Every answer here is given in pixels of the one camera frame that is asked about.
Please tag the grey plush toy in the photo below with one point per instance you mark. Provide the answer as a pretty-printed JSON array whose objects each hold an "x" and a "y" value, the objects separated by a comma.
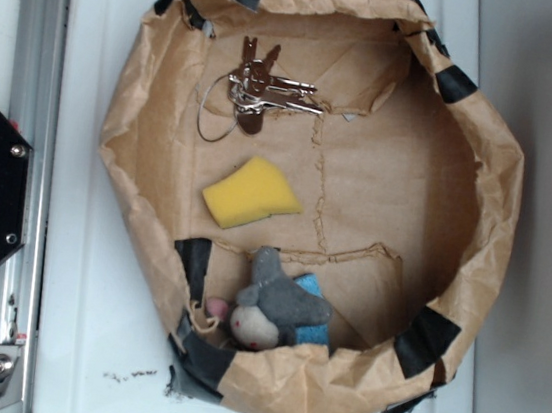
[{"x": 265, "y": 313}]

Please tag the silver key bunch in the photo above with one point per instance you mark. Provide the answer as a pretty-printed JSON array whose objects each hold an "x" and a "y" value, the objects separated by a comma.
[{"x": 254, "y": 89}]

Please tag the yellow sponge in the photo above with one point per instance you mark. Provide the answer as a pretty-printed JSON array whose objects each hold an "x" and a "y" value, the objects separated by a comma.
[{"x": 257, "y": 190}]

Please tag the blue sponge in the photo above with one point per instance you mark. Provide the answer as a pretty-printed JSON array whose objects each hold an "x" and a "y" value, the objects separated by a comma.
[{"x": 312, "y": 332}]

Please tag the brown paper bag bin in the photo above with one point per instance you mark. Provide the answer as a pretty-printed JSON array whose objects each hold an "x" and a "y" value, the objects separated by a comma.
[{"x": 410, "y": 184}]

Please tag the thin wire key loop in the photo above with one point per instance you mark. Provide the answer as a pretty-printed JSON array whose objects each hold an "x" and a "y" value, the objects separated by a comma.
[{"x": 200, "y": 112}]

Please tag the aluminium extrusion rail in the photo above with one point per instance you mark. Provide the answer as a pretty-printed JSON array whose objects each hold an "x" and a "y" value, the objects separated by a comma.
[{"x": 40, "y": 46}]

